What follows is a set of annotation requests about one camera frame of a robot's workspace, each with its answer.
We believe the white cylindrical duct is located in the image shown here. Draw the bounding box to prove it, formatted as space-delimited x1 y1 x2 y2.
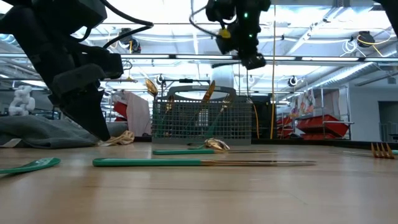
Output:
211 65 234 90

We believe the grey cloth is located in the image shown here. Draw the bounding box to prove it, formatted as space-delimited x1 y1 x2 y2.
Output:
0 114 128 149

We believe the black cabinet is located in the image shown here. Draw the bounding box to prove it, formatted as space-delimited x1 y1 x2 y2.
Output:
251 95 272 140

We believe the grey plastic cutlery basket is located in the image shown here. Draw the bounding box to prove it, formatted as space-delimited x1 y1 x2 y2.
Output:
151 85 253 146

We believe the silver ventilation duct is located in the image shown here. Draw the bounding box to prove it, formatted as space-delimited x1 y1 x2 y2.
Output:
307 62 398 91

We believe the yellow cable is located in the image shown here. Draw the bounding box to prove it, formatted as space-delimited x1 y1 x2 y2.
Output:
253 4 277 140

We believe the red storage bin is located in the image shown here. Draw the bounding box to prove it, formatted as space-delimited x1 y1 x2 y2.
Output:
297 114 349 135
301 133 343 141

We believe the gold knife green handle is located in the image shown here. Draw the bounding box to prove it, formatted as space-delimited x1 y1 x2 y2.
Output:
198 80 216 105
152 148 278 156
92 157 317 168

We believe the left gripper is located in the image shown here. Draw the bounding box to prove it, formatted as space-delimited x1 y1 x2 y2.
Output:
34 40 124 142

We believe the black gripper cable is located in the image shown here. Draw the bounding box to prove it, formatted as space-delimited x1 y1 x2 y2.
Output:
99 0 155 49
188 5 225 39

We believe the pink hanging cloth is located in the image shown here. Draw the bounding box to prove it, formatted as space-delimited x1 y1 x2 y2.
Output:
123 90 152 137

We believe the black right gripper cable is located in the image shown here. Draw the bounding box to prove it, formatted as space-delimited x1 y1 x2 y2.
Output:
188 5 225 39

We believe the black aluminium table frame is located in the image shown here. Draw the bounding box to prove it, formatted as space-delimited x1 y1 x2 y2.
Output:
133 136 398 151

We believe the gold spoon green handle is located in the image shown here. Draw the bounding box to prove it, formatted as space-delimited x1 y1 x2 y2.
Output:
145 78 159 98
186 138 231 151

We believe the metal shelf rack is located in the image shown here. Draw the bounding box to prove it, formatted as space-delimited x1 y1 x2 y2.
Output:
290 85 355 141

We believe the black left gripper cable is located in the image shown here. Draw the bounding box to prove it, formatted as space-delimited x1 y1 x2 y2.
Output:
99 0 155 49

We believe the white knotted object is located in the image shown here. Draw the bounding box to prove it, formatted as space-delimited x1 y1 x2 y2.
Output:
8 85 36 116

